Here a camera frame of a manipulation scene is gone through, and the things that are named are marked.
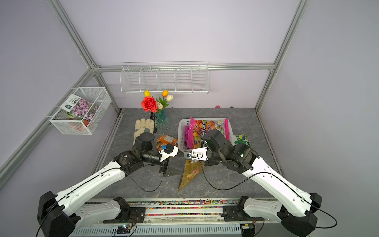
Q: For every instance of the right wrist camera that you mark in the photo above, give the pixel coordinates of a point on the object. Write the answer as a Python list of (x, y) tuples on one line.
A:
[(199, 154)]

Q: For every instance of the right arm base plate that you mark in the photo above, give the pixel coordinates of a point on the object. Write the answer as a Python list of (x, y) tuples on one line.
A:
[(234, 214)]

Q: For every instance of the purple flower seed packet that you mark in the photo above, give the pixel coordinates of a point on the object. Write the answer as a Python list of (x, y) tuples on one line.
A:
[(80, 108)]

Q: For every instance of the pink fruit candy bag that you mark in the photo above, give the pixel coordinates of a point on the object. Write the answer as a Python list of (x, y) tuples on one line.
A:
[(194, 130)]

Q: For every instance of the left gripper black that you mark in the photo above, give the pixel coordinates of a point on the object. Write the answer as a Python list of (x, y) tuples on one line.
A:
[(169, 171)]

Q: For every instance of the glass vase with flowers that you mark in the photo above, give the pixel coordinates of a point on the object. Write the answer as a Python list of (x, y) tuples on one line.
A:
[(157, 107)]

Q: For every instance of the orange white snack packet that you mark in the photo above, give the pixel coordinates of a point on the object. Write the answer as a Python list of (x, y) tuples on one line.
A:
[(165, 139)]

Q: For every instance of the white wire side basket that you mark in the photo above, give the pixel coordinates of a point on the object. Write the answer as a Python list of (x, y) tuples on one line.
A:
[(71, 126)]

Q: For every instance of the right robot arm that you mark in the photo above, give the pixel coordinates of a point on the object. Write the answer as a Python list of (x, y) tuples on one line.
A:
[(293, 208)]

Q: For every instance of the aluminium mounting rail frame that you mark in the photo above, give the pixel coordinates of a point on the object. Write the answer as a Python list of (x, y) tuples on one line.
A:
[(173, 217)]

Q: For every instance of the green candy packet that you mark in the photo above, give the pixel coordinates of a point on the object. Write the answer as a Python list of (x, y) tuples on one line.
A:
[(241, 139)]

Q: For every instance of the cream work glove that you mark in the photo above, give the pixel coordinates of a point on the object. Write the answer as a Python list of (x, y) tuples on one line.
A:
[(142, 126)]

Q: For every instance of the white wire wall shelf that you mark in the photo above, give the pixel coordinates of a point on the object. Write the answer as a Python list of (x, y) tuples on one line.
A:
[(176, 77)]

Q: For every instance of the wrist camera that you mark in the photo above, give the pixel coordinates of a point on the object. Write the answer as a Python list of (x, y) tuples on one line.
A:
[(168, 151), (199, 154)]

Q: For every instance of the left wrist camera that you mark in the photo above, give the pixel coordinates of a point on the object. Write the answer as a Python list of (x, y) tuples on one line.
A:
[(168, 151)]

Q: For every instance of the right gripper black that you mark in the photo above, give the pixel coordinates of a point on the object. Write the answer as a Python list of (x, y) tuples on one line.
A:
[(209, 162)]

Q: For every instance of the gold candy bag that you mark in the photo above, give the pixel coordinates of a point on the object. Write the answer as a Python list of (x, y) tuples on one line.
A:
[(191, 169)]

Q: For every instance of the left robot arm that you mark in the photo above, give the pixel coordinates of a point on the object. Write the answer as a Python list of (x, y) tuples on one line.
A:
[(62, 213)]

